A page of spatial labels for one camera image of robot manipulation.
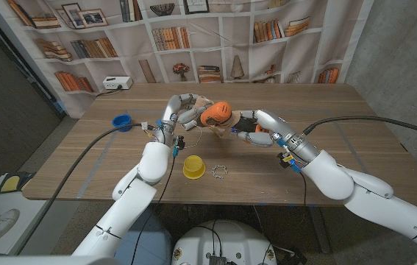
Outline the black power strip cord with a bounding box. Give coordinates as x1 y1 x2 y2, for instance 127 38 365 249
96 85 123 97

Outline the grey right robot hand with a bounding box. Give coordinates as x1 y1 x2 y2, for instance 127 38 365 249
232 109 299 149

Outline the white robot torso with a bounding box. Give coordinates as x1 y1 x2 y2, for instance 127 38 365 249
171 219 278 265

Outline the toothed metal ring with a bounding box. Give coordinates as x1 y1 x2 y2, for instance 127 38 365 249
211 164 229 180

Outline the yellow black pad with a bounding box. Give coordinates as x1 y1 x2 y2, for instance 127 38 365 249
0 171 36 194

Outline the white platform board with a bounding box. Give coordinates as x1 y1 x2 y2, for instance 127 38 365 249
0 172 65 257

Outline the grey table leg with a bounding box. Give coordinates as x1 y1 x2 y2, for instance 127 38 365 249
309 205 332 255

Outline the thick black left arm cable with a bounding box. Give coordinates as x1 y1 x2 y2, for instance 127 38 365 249
15 123 157 255

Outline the orange black electric screwdriver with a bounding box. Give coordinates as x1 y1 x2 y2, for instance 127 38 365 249
199 101 268 134

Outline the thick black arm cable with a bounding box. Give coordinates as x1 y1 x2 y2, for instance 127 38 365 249
302 116 417 141
15 123 157 255

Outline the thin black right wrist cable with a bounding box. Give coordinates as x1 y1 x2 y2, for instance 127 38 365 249
299 172 309 224

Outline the blue plastic cup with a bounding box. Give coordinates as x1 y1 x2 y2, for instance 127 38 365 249
112 113 133 133

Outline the yellow plastic cup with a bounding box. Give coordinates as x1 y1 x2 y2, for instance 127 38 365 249
182 155 207 180

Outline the white power adapter box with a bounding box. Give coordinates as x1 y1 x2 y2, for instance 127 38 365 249
102 76 134 91

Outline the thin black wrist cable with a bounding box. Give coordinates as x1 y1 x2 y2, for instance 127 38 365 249
299 172 309 224
130 154 177 264

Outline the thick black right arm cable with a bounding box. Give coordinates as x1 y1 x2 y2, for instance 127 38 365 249
302 116 417 141

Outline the thin black left wrist cable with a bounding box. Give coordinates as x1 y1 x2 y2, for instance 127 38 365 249
130 154 177 264

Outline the printed bookshelf backdrop cloth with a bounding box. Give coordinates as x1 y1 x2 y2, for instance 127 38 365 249
0 0 375 119

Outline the black torso cable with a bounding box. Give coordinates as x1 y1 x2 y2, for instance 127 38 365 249
188 219 224 257

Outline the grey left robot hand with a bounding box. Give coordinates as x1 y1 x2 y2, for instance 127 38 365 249
156 93 215 145

